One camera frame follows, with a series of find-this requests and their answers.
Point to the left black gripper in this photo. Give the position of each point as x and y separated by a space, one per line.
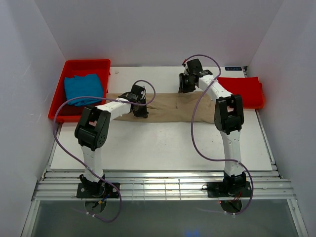
143 114

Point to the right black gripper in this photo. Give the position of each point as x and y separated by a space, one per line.
182 88

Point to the beige t shirt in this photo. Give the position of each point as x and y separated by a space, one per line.
175 107

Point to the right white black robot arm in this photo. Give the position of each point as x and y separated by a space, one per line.
228 119

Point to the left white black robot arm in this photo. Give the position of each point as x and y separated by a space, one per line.
92 131

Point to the blue label sticker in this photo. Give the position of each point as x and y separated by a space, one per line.
233 68

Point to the blue folded t shirt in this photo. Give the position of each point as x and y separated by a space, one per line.
82 90

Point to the red folded t shirt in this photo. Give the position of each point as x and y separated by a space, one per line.
250 89

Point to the red plastic bin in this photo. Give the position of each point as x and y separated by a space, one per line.
70 113

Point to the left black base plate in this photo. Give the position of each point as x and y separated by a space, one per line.
98 191

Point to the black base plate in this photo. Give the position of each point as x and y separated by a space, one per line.
217 189
98 191

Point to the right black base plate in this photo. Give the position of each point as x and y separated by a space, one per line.
217 189

